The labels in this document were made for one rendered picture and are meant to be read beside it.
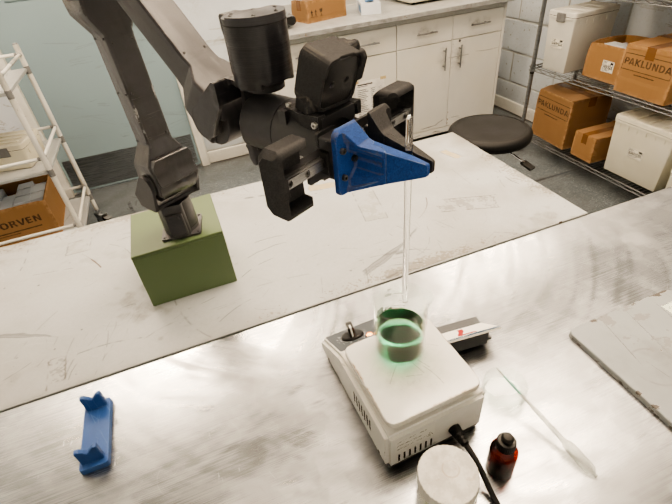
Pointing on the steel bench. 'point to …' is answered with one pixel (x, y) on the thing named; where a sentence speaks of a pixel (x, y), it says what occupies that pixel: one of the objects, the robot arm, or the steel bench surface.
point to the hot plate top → (412, 378)
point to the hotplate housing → (465, 412)
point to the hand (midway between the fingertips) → (394, 158)
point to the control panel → (353, 340)
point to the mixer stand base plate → (635, 349)
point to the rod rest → (95, 433)
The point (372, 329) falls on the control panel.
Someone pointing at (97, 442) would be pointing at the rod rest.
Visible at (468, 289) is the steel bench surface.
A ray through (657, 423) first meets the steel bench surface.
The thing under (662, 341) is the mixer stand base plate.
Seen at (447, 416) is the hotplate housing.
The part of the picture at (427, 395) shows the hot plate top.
